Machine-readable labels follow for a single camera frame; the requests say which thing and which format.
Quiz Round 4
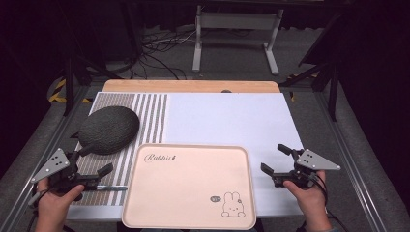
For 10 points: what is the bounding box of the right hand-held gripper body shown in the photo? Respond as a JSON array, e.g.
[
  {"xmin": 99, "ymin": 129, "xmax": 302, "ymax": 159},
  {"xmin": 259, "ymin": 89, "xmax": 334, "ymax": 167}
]
[{"xmin": 272, "ymin": 148, "xmax": 342, "ymax": 189}]

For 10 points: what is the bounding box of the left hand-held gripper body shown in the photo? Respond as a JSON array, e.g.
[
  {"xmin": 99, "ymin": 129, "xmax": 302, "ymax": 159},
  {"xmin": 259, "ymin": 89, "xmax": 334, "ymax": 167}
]
[{"xmin": 30, "ymin": 147, "xmax": 102, "ymax": 195}]

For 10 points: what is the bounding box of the pink tray with rabbit print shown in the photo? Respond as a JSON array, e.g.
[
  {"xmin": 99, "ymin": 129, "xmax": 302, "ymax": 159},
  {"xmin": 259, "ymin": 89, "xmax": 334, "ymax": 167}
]
[{"xmin": 121, "ymin": 143, "xmax": 258, "ymax": 231}]

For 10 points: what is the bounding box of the person's left hand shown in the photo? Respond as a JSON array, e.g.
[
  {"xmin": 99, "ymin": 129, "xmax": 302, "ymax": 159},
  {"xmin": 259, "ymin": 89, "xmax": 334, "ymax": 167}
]
[{"xmin": 34, "ymin": 178, "xmax": 86, "ymax": 224}]

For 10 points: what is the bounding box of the person's right hand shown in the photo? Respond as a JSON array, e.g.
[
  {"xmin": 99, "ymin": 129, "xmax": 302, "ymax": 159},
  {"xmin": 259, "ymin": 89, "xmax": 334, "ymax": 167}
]
[{"xmin": 282, "ymin": 169, "xmax": 329, "ymax": 220}]

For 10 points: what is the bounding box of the white mat with grey stripes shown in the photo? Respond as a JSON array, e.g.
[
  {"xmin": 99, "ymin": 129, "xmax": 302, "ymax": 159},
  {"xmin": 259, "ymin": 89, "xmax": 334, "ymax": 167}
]
[{"xmin": 67, "ymin": 91, "xmax": 305, "ymax": 222}]

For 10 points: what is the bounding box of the black metal stand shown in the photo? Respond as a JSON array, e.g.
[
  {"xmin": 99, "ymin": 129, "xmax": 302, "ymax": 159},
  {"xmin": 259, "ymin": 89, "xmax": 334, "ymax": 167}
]
[
  {"xmin": 279, "ymin": 13, "xmax": 343, "ymax": 123},
  {"xmin": 62, "ymin": 52, "xmax": 124, "ymax": 118}
]

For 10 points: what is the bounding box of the white metal stand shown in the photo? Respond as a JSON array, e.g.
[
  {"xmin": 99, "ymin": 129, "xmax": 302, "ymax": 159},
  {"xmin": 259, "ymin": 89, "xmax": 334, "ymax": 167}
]
[{"xmin": 191, "ymin": 4, "xmax": 285, "ymax": 76}]

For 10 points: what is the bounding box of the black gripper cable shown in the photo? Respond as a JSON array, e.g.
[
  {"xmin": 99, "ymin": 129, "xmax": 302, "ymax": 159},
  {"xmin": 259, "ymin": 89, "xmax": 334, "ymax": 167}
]
[
  {"xmin": 307, "ymin": 173, "xmax": 351, "ymax": 232},
  {"xmin": 26, "ymin": 188, "xmax": 49, "ymax": 232}
]

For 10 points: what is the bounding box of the bundle of black floor cables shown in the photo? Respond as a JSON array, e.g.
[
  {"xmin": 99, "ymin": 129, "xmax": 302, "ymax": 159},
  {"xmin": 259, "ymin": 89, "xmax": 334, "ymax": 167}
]
[{"xmin": 128, "ymin": 27, "xmax": 198, "ymax": 81}]

